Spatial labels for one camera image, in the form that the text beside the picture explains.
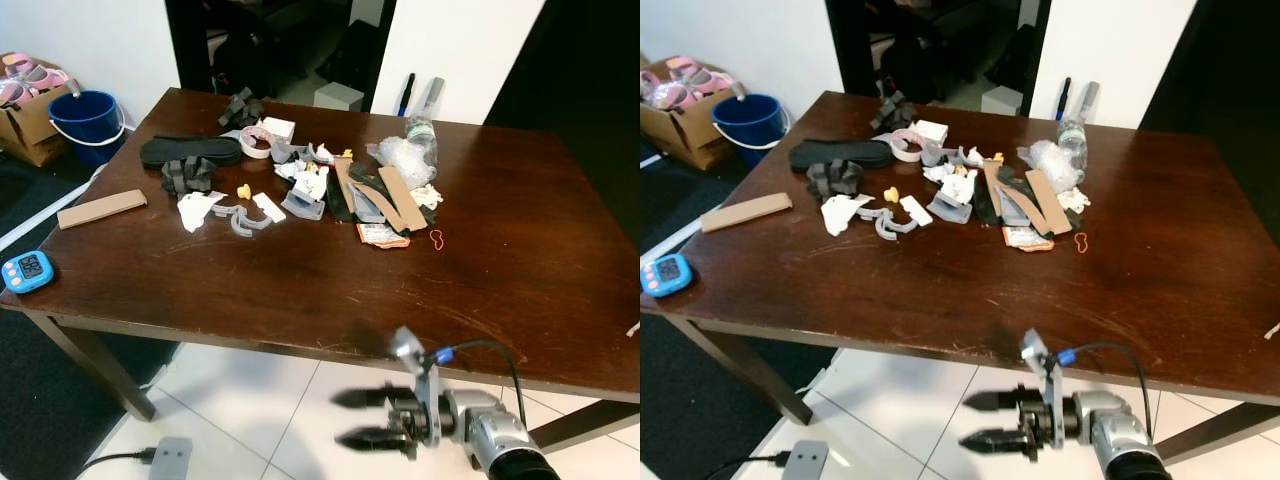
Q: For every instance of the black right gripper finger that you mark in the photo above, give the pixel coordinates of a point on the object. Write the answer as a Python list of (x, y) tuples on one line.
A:
[(372, 441), (996, 443), (365, 399), (992, 401)]

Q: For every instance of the black textured foam mat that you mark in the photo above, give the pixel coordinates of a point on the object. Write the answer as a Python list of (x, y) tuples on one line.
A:
[(840, 154), (190, 151)]

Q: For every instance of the orange printed packet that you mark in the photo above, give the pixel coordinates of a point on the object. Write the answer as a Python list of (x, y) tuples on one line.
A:
[(383, 236), (1028, 240)]

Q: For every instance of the red rubber band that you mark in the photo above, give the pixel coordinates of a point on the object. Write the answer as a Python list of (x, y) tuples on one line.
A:
[(437, 239), (1082, 242)]

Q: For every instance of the grey power strip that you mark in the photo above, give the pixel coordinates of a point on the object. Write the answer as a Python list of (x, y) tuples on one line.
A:
[(170, 460), (805, 462)]

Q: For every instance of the black rubber sheet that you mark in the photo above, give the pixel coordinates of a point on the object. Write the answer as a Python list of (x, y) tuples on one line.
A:
[(338, 205), (985, 208)]

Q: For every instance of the grey plastic block part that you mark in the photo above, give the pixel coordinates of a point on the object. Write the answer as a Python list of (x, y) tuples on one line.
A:
[(303, 206), (950, 209)]

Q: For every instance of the grey curved plastic part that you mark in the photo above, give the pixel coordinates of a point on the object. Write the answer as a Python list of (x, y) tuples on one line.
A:
[(886, 228), (241, 224)]

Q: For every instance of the wide brown cardboard strip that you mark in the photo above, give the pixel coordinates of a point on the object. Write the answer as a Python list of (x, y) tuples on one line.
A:
[(1050, 202), (402, 198)]

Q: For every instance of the white paper label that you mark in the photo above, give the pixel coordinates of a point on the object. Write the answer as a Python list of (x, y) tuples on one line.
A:
[(916, 210), (269, 207)]

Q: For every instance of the white crumpled tissue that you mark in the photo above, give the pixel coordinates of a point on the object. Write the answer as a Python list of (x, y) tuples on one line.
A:
[(1074, 199), (427, 196)]

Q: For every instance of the narrow brown cardboard strip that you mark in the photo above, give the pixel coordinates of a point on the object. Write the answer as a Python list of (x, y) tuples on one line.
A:
[(347, 185), (996, 188)]

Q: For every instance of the white crumpled paper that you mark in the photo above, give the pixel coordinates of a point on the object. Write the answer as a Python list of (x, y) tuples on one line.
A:
[(308, 178), (955, 182)]

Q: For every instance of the clear crumpled plastic bag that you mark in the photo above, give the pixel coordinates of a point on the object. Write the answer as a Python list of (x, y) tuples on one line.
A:
[(400, 162), (1048, 165)]

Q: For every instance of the white paper scrap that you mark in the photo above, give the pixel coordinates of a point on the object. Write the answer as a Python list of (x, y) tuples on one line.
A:
[(195, 210), (840, 213)]

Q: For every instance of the pink tape roll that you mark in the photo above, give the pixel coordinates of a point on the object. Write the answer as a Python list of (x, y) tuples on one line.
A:
[(250, 145), (902, 150)]

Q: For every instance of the clear plastic bottle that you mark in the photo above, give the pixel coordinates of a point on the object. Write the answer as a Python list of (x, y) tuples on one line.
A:
[(424, 135), (1074, 138)]

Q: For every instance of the small white box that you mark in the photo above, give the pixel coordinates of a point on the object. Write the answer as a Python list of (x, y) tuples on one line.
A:
[(931, 133), (278, 129)]

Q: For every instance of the blue digital timer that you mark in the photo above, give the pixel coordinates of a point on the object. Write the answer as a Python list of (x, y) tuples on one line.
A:
[(27, 270), (665, 274)]

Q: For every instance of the white storage box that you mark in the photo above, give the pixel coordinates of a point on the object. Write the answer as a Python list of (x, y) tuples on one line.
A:
[(338, 97), (1003, 101)]

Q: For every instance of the grey black plastic part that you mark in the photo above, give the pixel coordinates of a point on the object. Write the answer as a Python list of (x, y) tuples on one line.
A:
[(892, 112), (240, 108)]

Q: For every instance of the blue black pen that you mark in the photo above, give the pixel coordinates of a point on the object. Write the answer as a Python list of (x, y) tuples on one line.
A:
[(1064, 97), (406, 93)]

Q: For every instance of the long brown cardboard strip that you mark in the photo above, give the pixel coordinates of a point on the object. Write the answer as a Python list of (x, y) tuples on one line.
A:
[(745, 212), (100, 209)]

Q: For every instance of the blue plastic bucket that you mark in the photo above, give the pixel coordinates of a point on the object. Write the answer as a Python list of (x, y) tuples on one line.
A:
[(88, 118), (748, 122)]

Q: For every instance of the open brown cardboard box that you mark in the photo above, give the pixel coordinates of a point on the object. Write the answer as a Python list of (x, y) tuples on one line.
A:
[(30, 130), (675, 135)]

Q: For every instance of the pink white plastic items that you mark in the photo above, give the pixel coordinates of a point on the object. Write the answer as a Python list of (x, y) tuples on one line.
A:
[(685, 82), (25, 78)]

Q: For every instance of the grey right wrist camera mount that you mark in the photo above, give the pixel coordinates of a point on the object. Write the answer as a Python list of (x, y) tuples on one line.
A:
[(408, 345), (1033, 348)]

